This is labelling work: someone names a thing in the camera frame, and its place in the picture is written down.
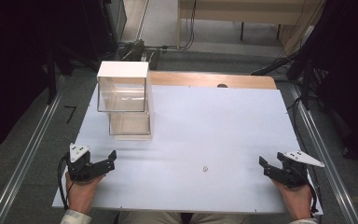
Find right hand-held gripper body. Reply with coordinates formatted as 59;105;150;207
276;149;326;189

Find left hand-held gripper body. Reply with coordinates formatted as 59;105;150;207
66;143;98;183

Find person's left hand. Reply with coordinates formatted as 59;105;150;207
64;172;107;217

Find person's right hand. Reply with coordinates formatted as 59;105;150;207
271;178;313;221

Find small clear plastic drawer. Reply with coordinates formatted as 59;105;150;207
107;111;152;137

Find white table board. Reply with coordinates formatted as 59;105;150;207
51;84;324;217

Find large clear plastic drawer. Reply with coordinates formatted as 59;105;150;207
96;76;147;114

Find white drawer cabinet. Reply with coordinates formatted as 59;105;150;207
96;60;155;142

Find wooden table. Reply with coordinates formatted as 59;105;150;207
148;70;278;91

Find dark equipment on floor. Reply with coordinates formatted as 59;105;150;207
117;38;162;71

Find black curtain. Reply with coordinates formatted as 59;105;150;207
0;0;119;160
287;0;358;167

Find light wooden desk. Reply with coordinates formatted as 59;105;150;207
176;0;326;50

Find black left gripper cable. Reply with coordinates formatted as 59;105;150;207
57;153;76;211

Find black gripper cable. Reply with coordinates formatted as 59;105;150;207
304;171;322;215
57;153;76;211

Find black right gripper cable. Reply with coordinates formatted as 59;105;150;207
304;171;322;215

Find aluminium floor rail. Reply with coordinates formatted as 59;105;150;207
288;83;358;224
0;91;63;224

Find black hanging cables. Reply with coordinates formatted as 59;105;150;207
180;0;198;50

